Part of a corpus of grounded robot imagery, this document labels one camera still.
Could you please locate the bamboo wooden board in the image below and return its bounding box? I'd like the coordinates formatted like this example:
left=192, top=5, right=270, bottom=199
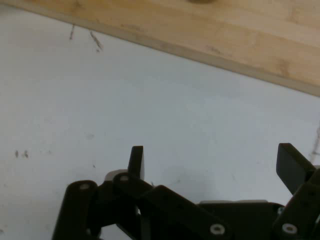
left=0, top=0, right=320, bottom=98

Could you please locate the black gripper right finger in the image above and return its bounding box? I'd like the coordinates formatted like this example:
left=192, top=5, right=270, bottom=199
left=272, top=142, right=320, bottom=240

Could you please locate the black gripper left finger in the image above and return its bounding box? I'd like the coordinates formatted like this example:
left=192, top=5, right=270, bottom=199
left=51, top=145, right=233, bottom=240

